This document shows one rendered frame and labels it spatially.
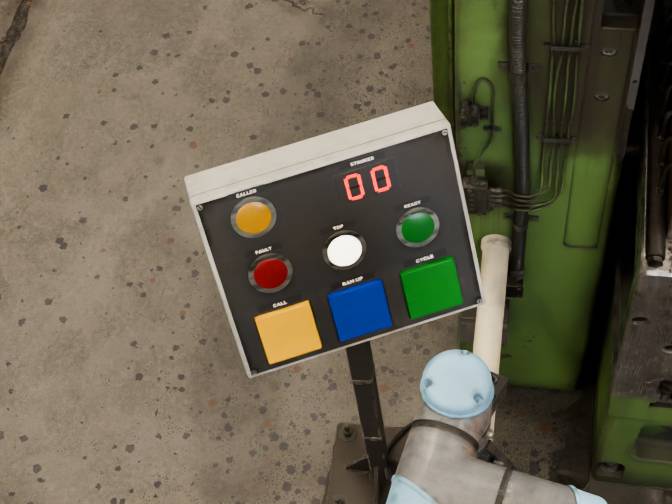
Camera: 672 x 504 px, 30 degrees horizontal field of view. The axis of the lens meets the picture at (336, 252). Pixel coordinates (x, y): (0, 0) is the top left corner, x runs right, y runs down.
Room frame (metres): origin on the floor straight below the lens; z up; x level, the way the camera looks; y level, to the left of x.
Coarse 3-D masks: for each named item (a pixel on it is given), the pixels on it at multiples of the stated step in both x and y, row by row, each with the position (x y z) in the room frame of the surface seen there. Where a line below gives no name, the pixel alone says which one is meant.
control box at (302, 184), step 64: (384, 128) 0.92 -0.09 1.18; (448, 128) 0.89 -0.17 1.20; (192, 192) 0.87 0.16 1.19; (256, 192) 0.85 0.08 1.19; (320, 192) 0.85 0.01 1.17; (384, 192) 0.85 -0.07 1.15; (448, 192) 0.84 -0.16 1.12; (256, 256) 0.81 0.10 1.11; (320, 256) 0.80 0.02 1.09; (384, 256) 0.80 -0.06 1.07; (320, 320) 0.75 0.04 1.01
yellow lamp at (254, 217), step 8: (240, 208) 0.84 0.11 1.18; (248, 208) 0.84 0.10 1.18; (256, 208) 0.84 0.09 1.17; (264, 208) 0.84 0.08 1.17; (240, 216) 0.83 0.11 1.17; (248, 216) 0.83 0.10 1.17; (256, 216) 0.83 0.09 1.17; (264, 216) 0.83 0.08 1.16; (240, 224) 0.83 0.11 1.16; (248, 224) 0.83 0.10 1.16; (256, 224) 0.83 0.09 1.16; (264, 224) 0.83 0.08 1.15; (248, 232) 0.82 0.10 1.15; (256, 232) 0.82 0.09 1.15
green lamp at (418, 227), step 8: (416, 216) 0.83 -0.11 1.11; (424, 216) 0.83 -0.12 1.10; (408, 224) 0.82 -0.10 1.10; (416, 224) 0.82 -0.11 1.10; (424, 224) 0.82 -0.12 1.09; (432, 224) 0.82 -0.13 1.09; (408, 232) 0.81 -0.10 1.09; (416, 232) 0.81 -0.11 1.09; (424, 232) 0.81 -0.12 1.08; (432, 232) 0.81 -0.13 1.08; (408, 240) 0.81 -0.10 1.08; (416, 240) 0.81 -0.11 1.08; (424, 240) 0.81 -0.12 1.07
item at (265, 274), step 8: (264, 264) 0.80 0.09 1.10; (272, 264) 0.80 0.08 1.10; (280, 264) 0.80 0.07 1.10; (256, 272) 0.79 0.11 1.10; (264, 272) 0.79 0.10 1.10; (272, 272) 0.79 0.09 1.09; (280, 272) 0.79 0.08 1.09; (256, 280) 0.79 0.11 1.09; (264, 280) 0.79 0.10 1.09; (272, 280) 0.79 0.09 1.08; (280, 280) 0.78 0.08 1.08; (272, 288) 0.78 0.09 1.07
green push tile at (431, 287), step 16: (448, 256) 0.80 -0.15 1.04; (400, 272) 0.79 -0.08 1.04; (416, 272) 0.78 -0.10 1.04; (432, 272) 0.78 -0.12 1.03; (448, 272) 0.78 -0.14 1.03; (416, 288) 0.77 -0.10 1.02; (432, 288) 0.77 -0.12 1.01; (448, 288) 0.77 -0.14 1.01; (416, 304) 0.76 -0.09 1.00; (432, 304) 0.75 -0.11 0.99; (448, 304) 0.75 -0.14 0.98
